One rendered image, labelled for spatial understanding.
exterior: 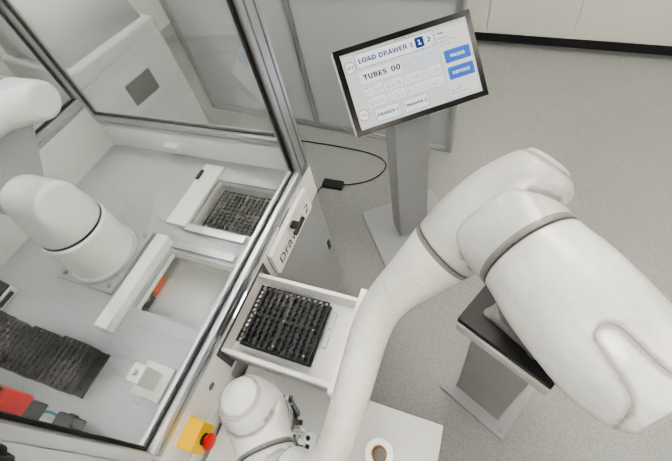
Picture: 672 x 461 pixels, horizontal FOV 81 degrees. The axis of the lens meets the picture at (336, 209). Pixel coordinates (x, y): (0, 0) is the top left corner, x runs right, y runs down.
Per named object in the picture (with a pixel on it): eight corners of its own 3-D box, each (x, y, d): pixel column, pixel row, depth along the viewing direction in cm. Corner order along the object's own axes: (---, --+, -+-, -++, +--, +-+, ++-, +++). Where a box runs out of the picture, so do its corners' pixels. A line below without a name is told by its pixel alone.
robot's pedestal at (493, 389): (539, 383, 171) (604, 314, 111) (501, 440, 160) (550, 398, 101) (478, 337, 186) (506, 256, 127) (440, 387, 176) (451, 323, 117)
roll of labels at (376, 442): (383, 433, 102) (382, 431, 99) (399, 460, 98) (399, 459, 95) (361, 450, 101) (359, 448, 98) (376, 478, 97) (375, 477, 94)
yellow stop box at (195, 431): (218, 426, 103) (206, 421, 97) (204, 457, 99) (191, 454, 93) (202, 420, 104) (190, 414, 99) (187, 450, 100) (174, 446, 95)
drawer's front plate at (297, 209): (312, 206, 146) (305, 187, 137) (280, 274, 130) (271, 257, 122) (307, 205, 146) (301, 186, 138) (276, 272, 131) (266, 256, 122)
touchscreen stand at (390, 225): (470, 256, 213) (502, 104, 133) (392, 284, 210) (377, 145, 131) (430, 192, 244) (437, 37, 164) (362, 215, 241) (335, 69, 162)
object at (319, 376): (363, 306, 117) (361, 297, 112) (334, 395, 103) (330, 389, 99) (248, 276, 130) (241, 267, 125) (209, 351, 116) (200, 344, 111)
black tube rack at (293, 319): (333, 311, 117) (329, 302, 112) (312, 370, 108) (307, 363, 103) (268, 293, 124) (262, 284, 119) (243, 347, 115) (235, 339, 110)
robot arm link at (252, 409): (234, 400, 81) (249, 471, 73) (202, 381, 69) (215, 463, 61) (283, 377, 82) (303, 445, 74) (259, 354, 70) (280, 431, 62)
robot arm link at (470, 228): (401, 209, 55) (454, 290, 46) (505, 111, 48) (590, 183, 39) (446, 231, 64) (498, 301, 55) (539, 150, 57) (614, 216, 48)
